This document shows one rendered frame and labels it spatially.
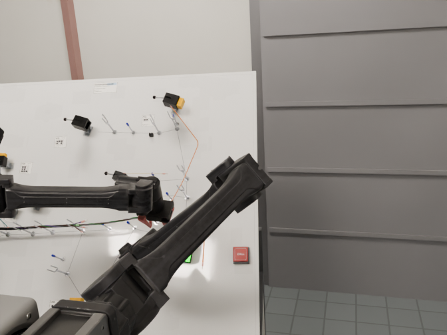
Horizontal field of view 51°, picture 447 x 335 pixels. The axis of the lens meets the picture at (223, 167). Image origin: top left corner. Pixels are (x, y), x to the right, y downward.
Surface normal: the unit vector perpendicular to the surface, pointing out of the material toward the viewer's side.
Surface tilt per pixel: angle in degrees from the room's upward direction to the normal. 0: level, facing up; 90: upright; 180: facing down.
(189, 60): 90
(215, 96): 53
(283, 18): 90
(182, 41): 90
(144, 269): 58
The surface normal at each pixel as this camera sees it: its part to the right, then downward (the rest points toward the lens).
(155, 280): 0.47, -0.34
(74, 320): -0.06, -0.96
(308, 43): -0.26, 0.28
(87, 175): -0.11, -0.36
